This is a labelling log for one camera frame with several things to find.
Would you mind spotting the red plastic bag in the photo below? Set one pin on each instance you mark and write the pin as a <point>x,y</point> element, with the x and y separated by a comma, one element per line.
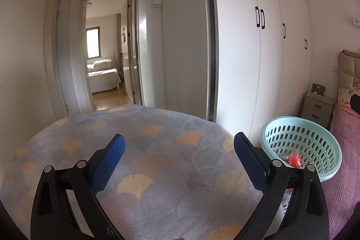
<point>294,160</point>

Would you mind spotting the mint green plastic basket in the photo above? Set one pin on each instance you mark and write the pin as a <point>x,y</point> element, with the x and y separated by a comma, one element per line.
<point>323,150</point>

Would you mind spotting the window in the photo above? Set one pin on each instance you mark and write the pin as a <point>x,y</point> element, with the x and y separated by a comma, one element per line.
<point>92,43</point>

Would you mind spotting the dark picture frame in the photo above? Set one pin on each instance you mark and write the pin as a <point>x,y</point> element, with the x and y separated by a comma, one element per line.
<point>317,89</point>

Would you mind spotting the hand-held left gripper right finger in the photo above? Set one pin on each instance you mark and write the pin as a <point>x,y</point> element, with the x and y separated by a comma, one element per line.
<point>250,161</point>

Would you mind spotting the white hallway door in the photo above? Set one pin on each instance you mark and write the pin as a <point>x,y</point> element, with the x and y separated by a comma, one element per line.
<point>130,60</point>

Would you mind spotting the beige nightstand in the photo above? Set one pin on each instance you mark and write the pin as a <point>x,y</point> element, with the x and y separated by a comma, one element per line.
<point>317,109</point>

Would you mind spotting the beige curtain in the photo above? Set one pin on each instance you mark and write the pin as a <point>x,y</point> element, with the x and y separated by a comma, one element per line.
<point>118,43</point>

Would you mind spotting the white sofa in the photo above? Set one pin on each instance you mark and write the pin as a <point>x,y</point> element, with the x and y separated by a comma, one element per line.
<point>102,75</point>

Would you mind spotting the white sliding door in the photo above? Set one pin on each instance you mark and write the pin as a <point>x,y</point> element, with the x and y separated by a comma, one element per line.
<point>182,46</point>

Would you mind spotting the white light switch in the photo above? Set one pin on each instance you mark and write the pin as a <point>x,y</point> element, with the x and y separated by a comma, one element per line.
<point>157,2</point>

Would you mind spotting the pile of clothes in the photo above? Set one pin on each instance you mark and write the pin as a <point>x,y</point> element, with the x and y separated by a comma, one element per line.
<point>348,95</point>

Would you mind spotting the white wardrobe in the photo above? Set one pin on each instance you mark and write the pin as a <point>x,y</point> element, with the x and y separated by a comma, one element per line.
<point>253,60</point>

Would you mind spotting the beige padded headboard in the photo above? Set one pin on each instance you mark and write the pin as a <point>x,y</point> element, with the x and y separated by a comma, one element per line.
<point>350,68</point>

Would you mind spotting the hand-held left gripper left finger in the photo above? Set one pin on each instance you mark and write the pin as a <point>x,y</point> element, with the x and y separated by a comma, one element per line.
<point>108,167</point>

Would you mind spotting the bed with pink cover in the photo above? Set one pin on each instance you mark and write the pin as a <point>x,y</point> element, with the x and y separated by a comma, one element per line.
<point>343,172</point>

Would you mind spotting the fan pattern printed blanket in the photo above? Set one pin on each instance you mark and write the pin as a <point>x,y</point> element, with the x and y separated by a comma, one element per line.
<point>168,161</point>

